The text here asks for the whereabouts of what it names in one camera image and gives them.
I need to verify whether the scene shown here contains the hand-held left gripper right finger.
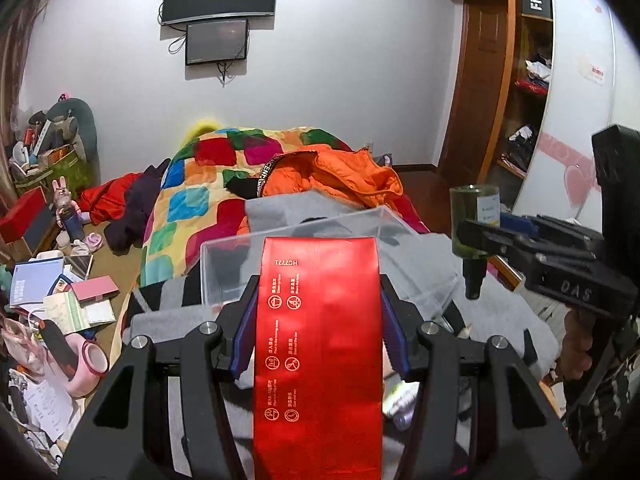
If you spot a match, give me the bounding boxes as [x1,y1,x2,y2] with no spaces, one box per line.
[377,275,583,480]

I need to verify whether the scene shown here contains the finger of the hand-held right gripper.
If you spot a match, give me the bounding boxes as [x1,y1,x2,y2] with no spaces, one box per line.
[456,217,556,273]
[500,212,603,253]

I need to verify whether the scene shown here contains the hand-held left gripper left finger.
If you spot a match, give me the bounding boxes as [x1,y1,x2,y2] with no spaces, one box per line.
[57,274,263,480]

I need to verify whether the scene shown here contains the green glass bottle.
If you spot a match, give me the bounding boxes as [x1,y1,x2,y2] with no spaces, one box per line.
[449,185,502,301]

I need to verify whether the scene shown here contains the clear plastic box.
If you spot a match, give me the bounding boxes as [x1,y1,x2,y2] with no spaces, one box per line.
[200,205,461,321]

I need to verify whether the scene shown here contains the red foil packet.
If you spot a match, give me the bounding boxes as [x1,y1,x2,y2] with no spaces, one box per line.
[252,236,385,480]

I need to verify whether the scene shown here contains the person's right forearm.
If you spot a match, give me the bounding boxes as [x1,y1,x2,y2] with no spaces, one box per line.
[565,360,640,461]

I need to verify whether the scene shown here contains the person's right hand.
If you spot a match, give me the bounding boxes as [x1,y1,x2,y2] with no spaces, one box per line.
[560,307,608,386]

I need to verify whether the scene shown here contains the grey blanket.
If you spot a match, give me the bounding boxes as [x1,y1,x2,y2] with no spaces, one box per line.
[122,190,561,411]

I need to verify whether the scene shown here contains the colourful patchwork quilt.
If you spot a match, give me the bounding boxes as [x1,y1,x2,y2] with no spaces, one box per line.
[140,127,431,291]

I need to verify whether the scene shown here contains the orange puffer jacket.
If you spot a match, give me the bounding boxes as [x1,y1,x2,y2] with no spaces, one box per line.
[225,144,405,211]

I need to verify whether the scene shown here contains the dark purple cloth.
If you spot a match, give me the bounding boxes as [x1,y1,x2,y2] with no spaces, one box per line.
[104,158,172,253]

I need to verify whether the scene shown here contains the wooden wardrobe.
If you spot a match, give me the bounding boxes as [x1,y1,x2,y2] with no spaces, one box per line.
[407,0,556,211]

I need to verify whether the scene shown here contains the white socks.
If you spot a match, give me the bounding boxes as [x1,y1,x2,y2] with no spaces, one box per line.
[56,232,105,256]

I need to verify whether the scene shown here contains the green paper booklet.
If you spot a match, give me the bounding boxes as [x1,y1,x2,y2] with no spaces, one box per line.
[42,292,116,333]

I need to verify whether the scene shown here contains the white wardrobe door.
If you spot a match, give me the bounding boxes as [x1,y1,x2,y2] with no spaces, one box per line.
[510,0,617,221]

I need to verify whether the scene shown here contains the red cloth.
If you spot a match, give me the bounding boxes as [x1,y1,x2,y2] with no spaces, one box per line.
[77,172,146,226]

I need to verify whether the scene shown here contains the yellow fuzzy toy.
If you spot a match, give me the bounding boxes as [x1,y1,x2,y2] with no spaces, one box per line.
[182,119,226,141]

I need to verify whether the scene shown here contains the rabbit-topped bottle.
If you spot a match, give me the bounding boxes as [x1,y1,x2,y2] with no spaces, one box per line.
[52,178,87,241]

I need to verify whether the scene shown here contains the blue and white book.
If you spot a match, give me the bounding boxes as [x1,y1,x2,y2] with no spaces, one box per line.
[10,257,66,306]

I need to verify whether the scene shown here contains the dark flat board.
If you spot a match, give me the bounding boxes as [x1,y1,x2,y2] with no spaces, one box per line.
[20,205,56,253]

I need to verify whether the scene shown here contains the green bag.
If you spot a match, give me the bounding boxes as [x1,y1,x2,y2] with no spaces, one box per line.
[12,145,96,196]

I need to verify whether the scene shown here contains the black printed box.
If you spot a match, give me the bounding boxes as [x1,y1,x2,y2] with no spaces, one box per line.
[520,0,553,22]

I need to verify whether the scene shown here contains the red box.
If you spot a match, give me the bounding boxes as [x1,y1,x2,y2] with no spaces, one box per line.
[0,187,48,243]

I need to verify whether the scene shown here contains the grey curved pillow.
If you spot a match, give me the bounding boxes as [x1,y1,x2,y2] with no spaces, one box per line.
[47,97,98,161]

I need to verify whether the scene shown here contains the striped curtain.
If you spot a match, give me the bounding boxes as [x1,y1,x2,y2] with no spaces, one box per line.
[0,0,36,201]

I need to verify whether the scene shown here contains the small black wall monitor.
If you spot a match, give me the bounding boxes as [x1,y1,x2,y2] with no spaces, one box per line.
[185,18,250,66]

